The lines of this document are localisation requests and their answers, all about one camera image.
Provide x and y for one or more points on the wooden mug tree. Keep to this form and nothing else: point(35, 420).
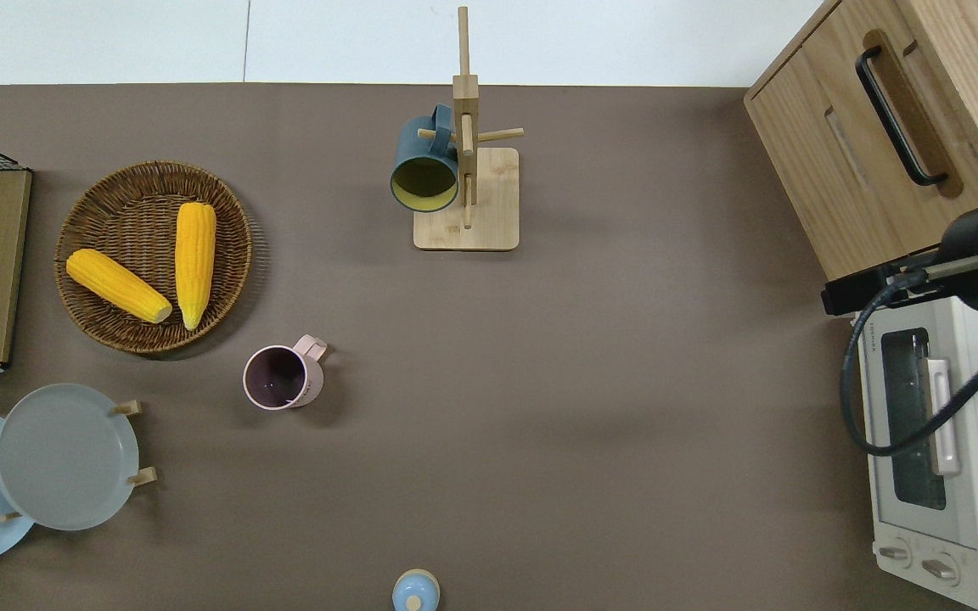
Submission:
point(480, 212)

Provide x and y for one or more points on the blue service bell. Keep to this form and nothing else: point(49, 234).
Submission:
point(415, 590)

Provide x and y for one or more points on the brown wicker basket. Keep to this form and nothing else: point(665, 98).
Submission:
point(124, 212)

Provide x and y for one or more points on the dark blue mug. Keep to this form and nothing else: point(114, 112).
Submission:
point(421, 144)

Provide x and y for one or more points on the yellow corn cob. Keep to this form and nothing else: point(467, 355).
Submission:
point(115, 284)
point(195, 255)

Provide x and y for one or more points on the pink mug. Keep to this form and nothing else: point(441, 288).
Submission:
point(277, 378)

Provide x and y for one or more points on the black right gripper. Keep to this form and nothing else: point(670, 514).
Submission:
point(973, 255)

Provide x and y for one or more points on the wooden plate rack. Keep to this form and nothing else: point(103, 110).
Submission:
point(143, 476)

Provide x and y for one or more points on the grey plate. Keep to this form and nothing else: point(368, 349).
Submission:
point(64, 458)

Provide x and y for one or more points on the brown table mat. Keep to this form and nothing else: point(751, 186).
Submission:
point(540, 382)

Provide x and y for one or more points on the wooden cabinet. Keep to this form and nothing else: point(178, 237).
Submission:
point(964, 85)

